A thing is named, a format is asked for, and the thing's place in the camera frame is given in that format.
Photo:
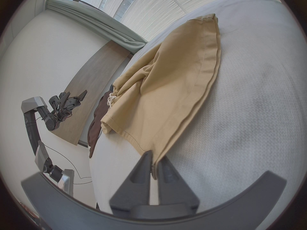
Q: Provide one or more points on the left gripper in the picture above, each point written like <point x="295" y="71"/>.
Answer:
<point x="71" y="104"/>

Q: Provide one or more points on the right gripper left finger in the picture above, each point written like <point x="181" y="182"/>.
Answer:
<point x="134" y="188"/>

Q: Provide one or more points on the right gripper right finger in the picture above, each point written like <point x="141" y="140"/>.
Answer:
<point x="175" y="188"/>

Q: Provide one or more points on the window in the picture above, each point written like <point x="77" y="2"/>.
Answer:
<point x="168" y="8"/>

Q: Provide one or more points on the tan trousers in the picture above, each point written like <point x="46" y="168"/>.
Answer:
<point x="172" y="85"/>

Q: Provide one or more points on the grey-green curtain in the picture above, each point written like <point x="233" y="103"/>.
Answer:
<point x="96" y="18"/>

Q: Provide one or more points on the dark brown garment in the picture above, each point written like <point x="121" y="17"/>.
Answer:
<point x="96" y="126"/>

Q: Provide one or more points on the bed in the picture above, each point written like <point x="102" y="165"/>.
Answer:
<point x="239" y="92"/>

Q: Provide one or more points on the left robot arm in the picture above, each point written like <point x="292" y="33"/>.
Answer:
<point x="31" y="104"/>

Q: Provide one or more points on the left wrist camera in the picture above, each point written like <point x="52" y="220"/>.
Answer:
<point x="54" y="99"/>

